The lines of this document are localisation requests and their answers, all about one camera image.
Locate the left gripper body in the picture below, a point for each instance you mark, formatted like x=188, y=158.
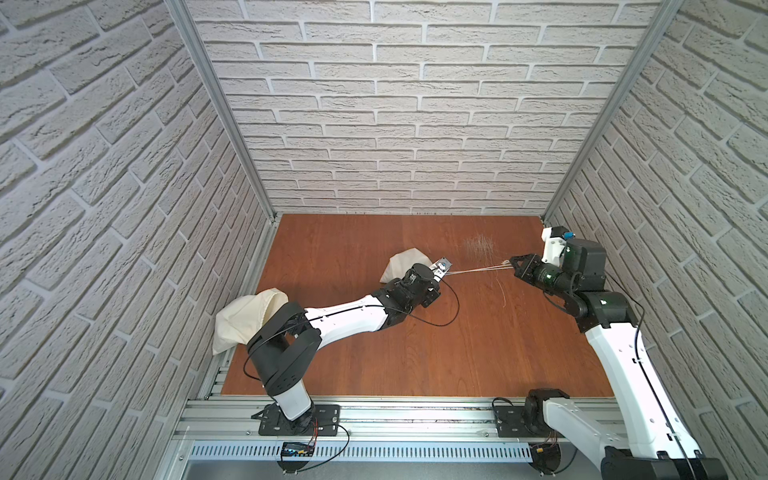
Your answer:
x=432, y=275

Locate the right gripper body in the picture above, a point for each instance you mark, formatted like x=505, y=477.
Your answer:
x=539, y=274

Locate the cream cloth bag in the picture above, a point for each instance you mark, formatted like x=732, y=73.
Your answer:
x=401, y=262
x=242, y=318

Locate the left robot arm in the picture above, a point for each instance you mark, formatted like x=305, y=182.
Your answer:
x=284, y=348

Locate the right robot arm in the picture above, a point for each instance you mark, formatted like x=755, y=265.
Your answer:
x=658, y=445

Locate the right controller board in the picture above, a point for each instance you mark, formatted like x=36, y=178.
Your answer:
x=545, y=458

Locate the controller board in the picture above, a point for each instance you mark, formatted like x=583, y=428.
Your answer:
x=545, y=458
x=296, y=451

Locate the left controller board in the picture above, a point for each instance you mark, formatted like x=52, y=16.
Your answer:
x=296, y=451

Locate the perforated vent strip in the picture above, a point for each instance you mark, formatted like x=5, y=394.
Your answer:
x=369, y=451

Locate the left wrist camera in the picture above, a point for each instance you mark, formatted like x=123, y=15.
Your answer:
x=440, y=269

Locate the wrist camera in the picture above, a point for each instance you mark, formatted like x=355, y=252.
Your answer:
x=440, y=269
x=555, y=241

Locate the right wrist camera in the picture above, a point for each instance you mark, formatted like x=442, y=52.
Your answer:
x=555, y=241

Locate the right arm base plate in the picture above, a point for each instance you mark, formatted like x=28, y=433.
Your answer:
x=521, y=421

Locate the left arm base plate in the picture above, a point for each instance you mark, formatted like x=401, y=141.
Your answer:
x=320, y=420

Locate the aluminium front rail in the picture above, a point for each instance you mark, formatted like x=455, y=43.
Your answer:
x=460, y=419

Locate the right corner aluminium post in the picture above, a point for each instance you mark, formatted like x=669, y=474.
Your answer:
x=660, y=22

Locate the corner aluminium post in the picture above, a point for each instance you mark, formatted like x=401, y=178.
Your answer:
x=186, y=26
x=660, y=22

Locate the left corner aluminium post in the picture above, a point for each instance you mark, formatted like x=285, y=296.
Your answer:
x=186, y=26

